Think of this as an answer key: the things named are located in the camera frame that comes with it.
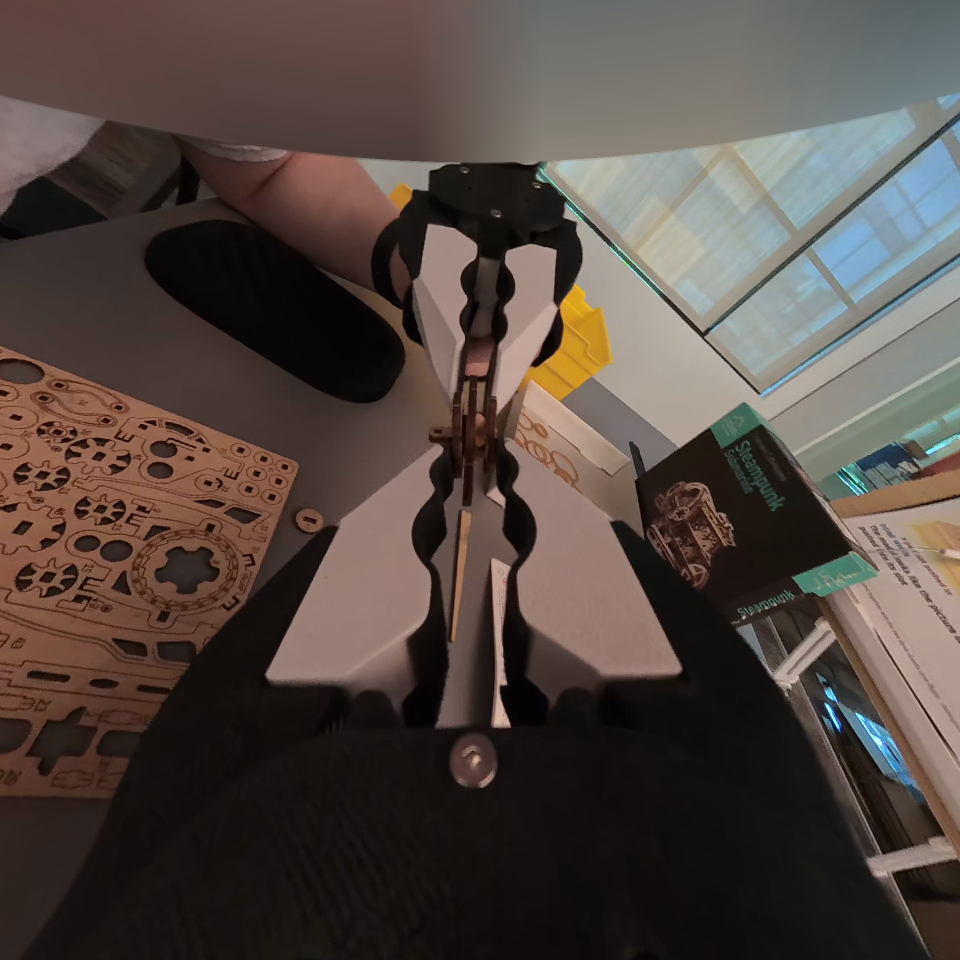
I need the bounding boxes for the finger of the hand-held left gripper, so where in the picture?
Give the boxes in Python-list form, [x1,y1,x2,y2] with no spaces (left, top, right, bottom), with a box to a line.
[412,223,481,421]
[489,240,561,435]

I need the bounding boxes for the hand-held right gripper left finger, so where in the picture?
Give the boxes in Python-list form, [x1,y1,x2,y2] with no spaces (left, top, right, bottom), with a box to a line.
[264,447,459,726]

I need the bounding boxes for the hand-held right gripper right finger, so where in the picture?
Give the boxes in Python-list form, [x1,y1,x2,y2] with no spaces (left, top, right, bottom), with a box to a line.
[489,442,685,723]

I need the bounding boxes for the wooden model assembly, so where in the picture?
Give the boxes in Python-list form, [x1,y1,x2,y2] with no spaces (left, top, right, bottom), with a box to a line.
[429,375,500,507]

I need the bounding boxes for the person's left forearm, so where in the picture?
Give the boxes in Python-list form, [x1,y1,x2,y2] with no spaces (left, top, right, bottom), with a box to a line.
[180,150,410,301]

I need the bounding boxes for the black model kit box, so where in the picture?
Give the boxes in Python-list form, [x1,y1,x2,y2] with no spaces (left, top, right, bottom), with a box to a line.
[633,402,880,625]

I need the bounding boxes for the wooden parts sheet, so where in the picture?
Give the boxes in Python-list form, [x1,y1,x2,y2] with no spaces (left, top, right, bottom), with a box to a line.
[0,346,300,800]

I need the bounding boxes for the yellow plastic bin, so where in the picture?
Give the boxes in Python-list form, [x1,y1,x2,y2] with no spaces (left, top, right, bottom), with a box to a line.
[390,183,613,393]

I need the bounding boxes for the instruction booklet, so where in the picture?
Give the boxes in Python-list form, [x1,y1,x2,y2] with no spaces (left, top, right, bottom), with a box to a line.
[489,556,520,730]

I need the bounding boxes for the thin wooden stick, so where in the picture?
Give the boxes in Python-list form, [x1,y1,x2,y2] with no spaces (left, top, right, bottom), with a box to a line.
[447,510,474,644]

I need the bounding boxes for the pile of rubber bands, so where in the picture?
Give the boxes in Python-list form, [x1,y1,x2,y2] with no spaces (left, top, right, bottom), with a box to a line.
[517,412,583,489]

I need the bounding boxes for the white cardboard box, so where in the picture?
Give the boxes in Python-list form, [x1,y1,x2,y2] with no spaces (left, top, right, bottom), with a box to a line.
[510,378,633,496]

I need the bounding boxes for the black wrist rest pad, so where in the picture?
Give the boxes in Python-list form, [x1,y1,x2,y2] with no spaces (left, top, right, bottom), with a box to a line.
[144,219,407,406]

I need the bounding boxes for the white metal rack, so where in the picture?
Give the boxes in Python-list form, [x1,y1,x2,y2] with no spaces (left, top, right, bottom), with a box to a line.
[738,592,960,960]

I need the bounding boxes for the window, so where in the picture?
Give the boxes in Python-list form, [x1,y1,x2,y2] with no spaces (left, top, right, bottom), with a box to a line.
[546,97,960,395]

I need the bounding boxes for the white instruction board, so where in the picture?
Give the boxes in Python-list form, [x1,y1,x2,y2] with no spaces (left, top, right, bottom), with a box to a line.
[825,495,960,796]

